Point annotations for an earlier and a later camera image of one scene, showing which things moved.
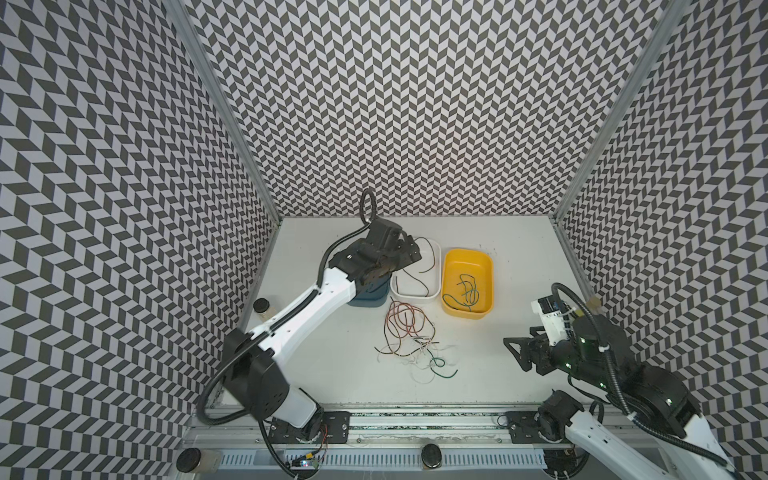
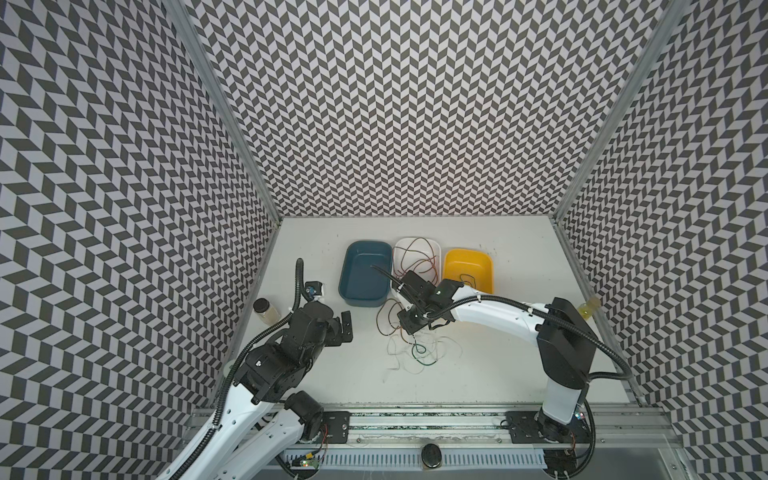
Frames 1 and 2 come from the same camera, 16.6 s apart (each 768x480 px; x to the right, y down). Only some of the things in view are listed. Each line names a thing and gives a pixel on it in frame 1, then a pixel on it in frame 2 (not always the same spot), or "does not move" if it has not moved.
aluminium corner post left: [258, 163] does not move
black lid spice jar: [262, 307] does not move
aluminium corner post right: [622, 106] does not move
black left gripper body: [397, 253] → [334, 333]
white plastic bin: [421, 280] does not move
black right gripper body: [539, 353] → [417, 298]
